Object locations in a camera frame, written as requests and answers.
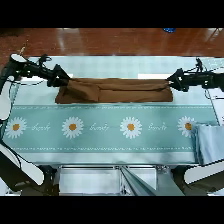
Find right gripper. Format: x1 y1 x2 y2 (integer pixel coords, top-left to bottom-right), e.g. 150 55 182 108
166 67 191 93

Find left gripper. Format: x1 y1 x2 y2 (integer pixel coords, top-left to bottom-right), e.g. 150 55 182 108
45 64 72 89

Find brown shirt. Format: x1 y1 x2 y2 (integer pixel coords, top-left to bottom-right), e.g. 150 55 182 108
54 77 175 105

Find light blue garment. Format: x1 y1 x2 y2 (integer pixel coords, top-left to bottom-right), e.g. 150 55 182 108
191 122 224 167

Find black cable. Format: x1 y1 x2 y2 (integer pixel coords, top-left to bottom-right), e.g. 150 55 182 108
13 78 51 87

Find silver frame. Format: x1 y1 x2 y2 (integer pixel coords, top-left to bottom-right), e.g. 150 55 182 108
31 162 188 197

